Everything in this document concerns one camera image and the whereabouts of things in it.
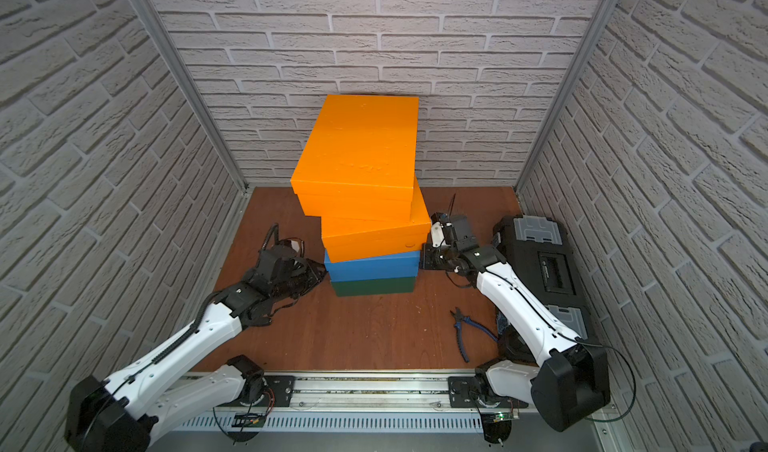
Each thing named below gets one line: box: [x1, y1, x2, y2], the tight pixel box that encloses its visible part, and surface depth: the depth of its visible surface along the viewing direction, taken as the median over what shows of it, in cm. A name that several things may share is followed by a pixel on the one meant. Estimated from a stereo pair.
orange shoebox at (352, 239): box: [322, 179, 431, 263], surface depth 66 cm
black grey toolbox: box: [494, 215, 589, 338], surface depth 85 cm
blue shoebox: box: [324, 249, 421, 283], surface depth 76 cm
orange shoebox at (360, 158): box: [291, 95, 419, 220], surface depth 63 cm
